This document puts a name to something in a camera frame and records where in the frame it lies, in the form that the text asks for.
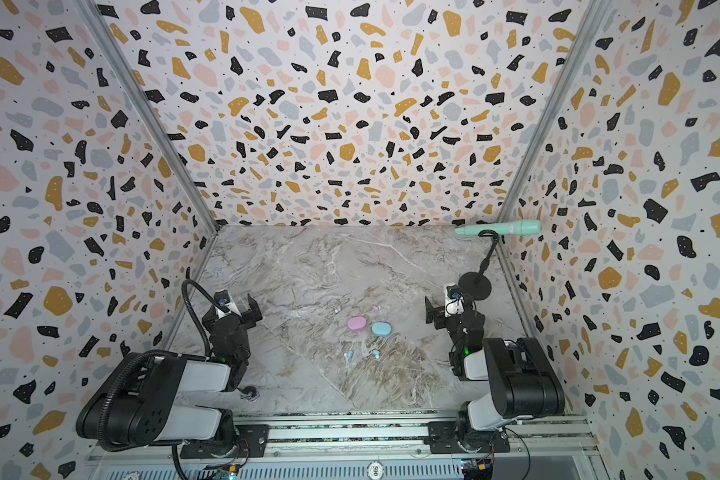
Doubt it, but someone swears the blue earbud charging case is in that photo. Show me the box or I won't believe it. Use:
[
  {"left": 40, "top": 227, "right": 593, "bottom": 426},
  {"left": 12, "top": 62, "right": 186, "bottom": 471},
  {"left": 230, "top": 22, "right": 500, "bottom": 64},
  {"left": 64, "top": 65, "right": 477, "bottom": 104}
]
[{"left": 371, "top": 322, "right": 392, "bottom": 337}]

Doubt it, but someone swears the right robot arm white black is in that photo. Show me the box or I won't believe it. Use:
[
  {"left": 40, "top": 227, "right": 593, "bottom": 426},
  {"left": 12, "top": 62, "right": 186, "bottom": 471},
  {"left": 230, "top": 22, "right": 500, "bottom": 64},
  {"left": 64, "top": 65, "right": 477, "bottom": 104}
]
[{"left": 424, "top": 294, "right": 566, "bottom": 439}]

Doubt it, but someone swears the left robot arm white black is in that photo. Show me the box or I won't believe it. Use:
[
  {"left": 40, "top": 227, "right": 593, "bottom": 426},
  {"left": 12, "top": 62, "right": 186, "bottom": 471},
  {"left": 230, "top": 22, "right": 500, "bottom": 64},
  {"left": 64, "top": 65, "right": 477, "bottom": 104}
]
[{"left": 75, "top": 291, "right": 263, "bottom": 458}]

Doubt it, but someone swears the pink earbud charging case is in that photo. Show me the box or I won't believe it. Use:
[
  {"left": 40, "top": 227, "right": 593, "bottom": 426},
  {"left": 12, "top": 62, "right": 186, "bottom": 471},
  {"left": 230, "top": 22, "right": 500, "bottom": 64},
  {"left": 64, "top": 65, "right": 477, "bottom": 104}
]
[{"left": 347, "top": 316, "right": 368, "bottom": 332}]

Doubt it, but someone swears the black microphone stand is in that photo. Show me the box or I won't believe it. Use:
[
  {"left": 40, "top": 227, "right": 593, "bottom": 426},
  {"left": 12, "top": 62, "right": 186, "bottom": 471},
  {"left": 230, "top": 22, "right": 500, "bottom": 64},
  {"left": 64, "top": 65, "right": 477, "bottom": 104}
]
[{"left": 458, "top": 229, "right": 499, "bottom": 301}]

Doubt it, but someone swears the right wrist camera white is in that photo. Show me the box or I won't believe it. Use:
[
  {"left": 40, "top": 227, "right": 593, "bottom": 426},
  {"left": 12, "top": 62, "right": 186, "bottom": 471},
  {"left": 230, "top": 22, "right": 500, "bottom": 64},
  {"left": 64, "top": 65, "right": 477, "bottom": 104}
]
[{"left": 444, "top": 284, "right": 464, "bottom": 317}]

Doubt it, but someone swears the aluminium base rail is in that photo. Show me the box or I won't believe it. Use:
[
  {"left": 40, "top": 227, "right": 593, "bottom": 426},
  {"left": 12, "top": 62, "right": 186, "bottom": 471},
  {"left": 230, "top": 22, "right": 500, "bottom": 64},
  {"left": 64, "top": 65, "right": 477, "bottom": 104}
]
[{"left": 80, "top": 410, "right": 609, "bottom": 479}]

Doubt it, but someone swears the poker chip on rail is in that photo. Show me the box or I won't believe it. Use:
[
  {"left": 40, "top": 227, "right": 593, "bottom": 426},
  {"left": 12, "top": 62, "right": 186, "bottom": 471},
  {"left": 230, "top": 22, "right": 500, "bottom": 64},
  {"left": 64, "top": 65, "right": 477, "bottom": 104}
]
[{"left": 366, "top": 461, "right": 385, "bottom": 480}]

